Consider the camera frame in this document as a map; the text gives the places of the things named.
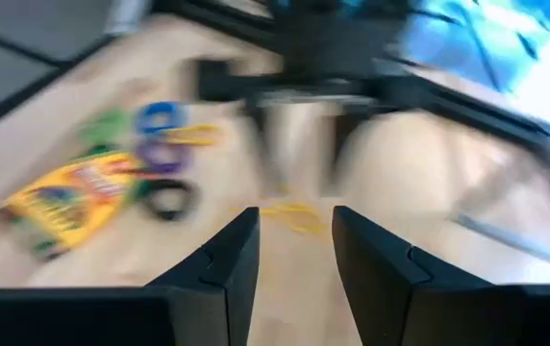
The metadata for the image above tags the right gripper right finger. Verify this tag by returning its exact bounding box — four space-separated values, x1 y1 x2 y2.
331 205 496 346

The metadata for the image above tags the black coil keychain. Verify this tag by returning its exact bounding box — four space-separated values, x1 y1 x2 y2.
136 178 200 223

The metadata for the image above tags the purple coil keychain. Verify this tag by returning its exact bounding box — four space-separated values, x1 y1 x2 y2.
134 137 194 177

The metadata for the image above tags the green coil keychain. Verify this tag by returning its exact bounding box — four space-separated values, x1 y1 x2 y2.
78 109 135 156

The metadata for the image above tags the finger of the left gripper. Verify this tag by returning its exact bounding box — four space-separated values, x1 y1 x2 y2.
322 103 356 196
248 100 279 193

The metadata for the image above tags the blue coil keychain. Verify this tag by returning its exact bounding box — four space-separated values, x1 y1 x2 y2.
134 100 190 138

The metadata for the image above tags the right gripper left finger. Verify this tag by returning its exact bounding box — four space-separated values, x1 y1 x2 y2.
145 206 261 346

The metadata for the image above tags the yellow rubber band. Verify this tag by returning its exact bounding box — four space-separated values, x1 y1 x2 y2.
162 122 222 146
229 189 330 237

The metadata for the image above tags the yellow Crayola crayon box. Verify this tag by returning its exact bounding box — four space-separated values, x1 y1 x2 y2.
0 152 147 263

